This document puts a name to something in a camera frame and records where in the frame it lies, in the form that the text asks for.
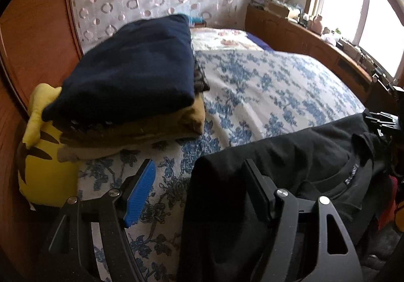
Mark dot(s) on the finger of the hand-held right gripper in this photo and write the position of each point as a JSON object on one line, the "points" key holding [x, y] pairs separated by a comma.
{"points": [[380, 120]]}

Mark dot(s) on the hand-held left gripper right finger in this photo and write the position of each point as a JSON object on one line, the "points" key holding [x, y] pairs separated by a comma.
{"points": [[260, 190]]}

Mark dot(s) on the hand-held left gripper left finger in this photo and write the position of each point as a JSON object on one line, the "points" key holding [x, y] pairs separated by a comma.
{"points": [[140, 193]]}

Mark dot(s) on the black printed T-shirt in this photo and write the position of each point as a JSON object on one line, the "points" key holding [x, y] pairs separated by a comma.
{"points": [[315, 149]]}

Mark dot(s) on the brown folded garment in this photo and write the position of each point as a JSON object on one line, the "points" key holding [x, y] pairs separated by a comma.
{"points": [[157, 130]]}

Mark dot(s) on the white plastic bag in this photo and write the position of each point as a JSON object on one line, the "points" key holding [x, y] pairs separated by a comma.
{"points": [[329, 38]]}

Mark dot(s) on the yellow plush toy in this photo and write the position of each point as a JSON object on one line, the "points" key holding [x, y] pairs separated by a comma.
{"points": [[41, 168]]}

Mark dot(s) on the bed with floral sheet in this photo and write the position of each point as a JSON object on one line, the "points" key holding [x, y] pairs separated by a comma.
{"points": [[268, 86]]}

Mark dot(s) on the pink kettle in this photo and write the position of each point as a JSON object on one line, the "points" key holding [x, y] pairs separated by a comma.
{"points": [[317, 23]]}

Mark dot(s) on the navy folded garment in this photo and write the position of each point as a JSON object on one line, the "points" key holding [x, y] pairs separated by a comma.
{"points": [[126, 73]]}

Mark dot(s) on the window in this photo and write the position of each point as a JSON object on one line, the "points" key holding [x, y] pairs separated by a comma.
{"points": [[341, 1]]}

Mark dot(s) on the dark plaid folded garment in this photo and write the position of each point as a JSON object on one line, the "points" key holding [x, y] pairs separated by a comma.
{"points": [[200, 80]]}

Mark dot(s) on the long wooden cabinet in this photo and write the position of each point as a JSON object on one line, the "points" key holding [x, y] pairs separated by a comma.
{"points": [[284, 29]]}

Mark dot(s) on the flat cardboard box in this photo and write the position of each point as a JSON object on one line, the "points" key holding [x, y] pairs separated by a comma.
{"points": [[277, 7]]}

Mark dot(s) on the pink floral quilt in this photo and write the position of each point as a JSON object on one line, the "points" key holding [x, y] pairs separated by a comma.
{"points": [[221, 38]]}

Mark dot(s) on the cardboard box with blue cloth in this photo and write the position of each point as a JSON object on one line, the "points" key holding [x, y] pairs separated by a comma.
{"points": [[195, 19]]}

